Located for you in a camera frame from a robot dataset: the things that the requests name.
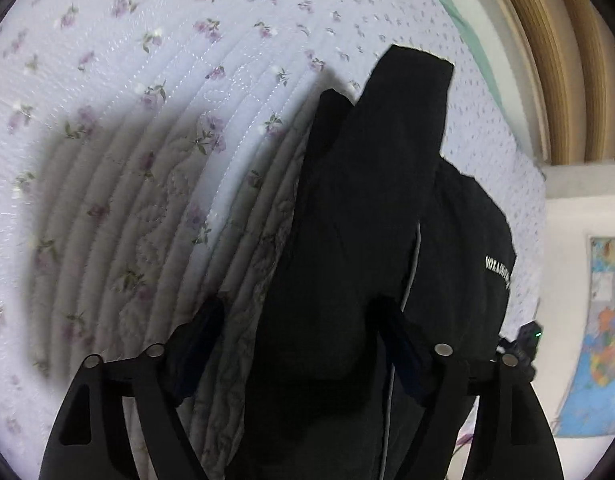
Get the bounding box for teal bed sheet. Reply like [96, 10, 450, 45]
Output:
[416, 0, 511, 116]

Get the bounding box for black hooded jacket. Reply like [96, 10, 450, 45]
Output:
[228, 44, 518, 480]

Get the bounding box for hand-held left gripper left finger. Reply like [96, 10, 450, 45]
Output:
[38, 295, 226, 480]

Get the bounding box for colourful wall map poster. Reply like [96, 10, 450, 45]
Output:
[555, 236, 615, 438]

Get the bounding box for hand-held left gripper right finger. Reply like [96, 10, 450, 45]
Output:
[370, 297, 565, 480]

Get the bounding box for white floral quilt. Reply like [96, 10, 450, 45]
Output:
[0, 0, 549, 480]

